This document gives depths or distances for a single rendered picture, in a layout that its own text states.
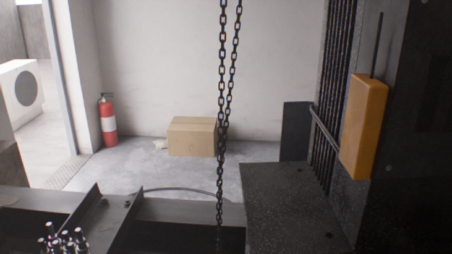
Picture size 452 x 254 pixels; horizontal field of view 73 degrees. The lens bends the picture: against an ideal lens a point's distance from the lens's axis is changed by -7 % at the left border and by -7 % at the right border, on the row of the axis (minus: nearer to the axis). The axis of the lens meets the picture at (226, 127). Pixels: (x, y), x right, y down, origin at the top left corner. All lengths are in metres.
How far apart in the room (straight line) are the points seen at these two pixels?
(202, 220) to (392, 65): 0.94
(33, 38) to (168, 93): 5.33
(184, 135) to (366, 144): 2.48
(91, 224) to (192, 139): 1.77
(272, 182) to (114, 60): 2.50
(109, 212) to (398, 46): 1.15
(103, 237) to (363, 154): 0.95
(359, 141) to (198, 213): 0.88
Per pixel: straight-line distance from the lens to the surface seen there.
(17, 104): 4.22
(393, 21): 0.52
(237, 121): 3.22
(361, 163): 0.55
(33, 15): 8.03
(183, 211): 1.32
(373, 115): 0.52
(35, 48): 8.17
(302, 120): 1.30
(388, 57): 0.52
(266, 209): 0.94
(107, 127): 3.24
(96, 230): 1.29
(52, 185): 2.93
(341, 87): 0.88
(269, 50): 3.01
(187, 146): 2.97
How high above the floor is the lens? 1.48
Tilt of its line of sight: 24 degrees down
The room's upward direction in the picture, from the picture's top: straight up
